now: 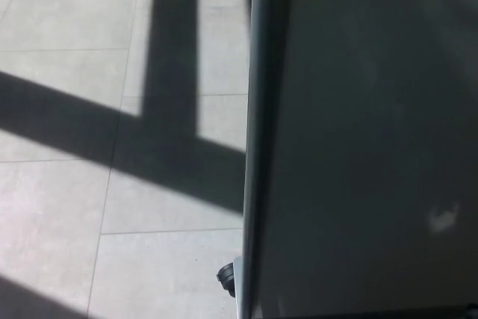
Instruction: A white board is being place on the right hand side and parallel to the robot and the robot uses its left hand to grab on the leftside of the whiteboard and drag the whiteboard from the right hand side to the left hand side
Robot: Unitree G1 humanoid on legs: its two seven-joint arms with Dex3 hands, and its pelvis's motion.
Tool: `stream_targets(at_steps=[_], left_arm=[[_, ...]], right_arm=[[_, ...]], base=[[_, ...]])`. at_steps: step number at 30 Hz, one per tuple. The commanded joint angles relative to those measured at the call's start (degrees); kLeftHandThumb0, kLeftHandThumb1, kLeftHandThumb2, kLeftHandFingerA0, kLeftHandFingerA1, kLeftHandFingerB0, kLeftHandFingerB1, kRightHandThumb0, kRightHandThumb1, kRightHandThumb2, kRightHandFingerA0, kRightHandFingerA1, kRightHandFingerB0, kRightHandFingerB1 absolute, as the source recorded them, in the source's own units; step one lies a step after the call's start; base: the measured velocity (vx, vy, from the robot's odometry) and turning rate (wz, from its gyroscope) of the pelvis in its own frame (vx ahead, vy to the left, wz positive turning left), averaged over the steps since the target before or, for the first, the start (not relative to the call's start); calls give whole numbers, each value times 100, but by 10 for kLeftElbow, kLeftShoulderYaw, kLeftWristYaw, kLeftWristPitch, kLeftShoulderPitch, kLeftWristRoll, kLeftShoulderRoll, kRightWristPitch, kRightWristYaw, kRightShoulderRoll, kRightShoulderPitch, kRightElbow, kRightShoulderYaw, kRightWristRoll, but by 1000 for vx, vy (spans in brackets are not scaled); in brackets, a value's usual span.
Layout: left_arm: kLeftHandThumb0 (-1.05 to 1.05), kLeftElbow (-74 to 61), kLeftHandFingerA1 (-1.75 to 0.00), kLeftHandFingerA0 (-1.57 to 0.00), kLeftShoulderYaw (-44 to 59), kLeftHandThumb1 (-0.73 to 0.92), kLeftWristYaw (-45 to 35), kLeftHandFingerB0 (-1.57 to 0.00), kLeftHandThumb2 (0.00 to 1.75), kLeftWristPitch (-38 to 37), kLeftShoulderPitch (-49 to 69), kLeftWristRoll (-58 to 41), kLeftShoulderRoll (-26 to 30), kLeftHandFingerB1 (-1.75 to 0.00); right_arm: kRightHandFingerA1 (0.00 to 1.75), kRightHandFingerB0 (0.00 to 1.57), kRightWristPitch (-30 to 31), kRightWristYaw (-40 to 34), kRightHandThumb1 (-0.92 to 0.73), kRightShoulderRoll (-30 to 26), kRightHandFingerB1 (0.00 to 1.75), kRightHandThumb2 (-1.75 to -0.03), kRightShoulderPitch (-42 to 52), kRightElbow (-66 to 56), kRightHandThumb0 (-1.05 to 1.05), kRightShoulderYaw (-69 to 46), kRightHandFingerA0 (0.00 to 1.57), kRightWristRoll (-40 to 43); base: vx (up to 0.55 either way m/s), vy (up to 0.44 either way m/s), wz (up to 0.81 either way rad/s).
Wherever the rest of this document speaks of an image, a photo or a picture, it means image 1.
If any grey appliance door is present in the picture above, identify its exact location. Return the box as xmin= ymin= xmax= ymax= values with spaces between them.
xmin=233 ymin=0 xmax=478 ymax=319

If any black caster wheel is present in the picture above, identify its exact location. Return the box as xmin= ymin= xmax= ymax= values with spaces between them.
xmin=215 ymin=263 xmax=237 ymax=298

